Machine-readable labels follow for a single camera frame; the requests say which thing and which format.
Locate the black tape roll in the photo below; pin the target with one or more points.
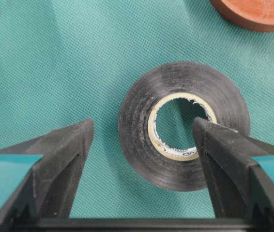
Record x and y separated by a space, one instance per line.
164 166

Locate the green table cloth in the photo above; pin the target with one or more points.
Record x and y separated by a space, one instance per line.
62 61

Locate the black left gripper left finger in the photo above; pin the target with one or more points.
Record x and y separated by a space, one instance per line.
39 177

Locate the red tape roll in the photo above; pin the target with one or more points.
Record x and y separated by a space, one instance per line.
255 15

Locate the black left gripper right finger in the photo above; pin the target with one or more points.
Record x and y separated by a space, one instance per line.
239 173

